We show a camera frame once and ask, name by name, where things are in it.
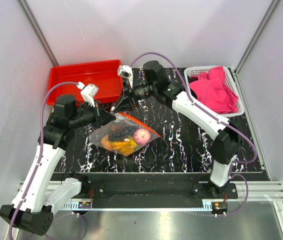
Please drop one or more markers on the black marble mat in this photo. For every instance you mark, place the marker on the black marble mat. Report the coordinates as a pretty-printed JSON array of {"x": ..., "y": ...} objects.
[{"x": 182, "y": 148}]

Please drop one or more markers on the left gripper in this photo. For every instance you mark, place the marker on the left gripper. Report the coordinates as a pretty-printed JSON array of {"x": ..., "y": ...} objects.
[{"x": 102, "y": 117}]

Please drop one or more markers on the yellow fake lemon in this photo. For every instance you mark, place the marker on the yellow fake lemon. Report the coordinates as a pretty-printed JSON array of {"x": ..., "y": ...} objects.
[{"x": 132, "y": 142}]

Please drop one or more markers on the pink cloth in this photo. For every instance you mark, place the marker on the pink cloth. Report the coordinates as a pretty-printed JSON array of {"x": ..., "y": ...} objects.
[{"x": 211, "y": 90}]

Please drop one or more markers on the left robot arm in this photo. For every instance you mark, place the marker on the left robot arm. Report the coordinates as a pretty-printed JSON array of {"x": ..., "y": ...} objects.
[{"x": 31, "y": 210}]

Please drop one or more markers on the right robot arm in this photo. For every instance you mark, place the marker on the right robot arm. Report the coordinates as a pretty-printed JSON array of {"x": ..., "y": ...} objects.
[{"x": 226, "y": 140}]

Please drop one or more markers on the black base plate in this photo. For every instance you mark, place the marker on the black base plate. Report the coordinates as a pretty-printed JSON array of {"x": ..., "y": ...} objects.
[{"x": 157, "y": 191}]

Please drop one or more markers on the black fake grapes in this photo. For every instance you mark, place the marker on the black fake grapes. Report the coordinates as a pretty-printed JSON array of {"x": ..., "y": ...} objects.
[{"x": 121, "y": 132}]

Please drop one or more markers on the clear zip top bag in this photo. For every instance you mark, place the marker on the clear zip top bag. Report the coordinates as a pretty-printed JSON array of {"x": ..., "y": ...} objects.
[{"x": 121, "y": 119}]

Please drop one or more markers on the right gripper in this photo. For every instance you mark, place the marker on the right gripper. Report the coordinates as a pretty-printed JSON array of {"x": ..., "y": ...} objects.
[{"x": 125, "y": 104}]

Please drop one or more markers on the pink fake fruit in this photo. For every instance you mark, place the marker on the pink fake fruit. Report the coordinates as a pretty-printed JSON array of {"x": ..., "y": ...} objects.
[{"x": 141, "y": 136}]

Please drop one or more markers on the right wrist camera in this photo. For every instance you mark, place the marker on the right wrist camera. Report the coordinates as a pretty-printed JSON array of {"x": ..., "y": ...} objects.
[{"x": 126, "y": 73}]

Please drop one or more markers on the orange fake fruit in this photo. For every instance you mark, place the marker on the orange fake fruit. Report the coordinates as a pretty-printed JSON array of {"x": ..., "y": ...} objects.
[{"x": 121, "y": 147}]

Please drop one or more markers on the red plastic bin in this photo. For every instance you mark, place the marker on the red plastic bin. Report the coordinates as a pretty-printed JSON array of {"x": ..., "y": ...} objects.
[{"x": 84, "y": 82}]

